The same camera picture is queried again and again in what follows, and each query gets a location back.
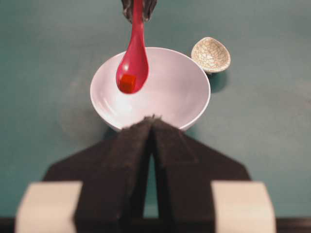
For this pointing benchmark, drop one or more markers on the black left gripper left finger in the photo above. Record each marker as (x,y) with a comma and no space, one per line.
(90,191)

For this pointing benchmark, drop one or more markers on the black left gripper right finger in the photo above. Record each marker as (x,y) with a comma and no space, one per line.
(200,190)

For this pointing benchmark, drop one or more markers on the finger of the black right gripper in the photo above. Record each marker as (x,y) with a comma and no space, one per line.
(127,9)
(148,8)

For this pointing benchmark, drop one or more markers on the red spoon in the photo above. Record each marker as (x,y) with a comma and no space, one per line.
(135,61)

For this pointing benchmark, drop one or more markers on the red block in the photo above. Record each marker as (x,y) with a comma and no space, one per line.
(127,83)

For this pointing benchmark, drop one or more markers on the white bowl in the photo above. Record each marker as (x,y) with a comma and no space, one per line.
(177,90)

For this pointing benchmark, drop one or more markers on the small crackle-glaze dish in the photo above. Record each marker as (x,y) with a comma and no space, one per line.
(211,55)

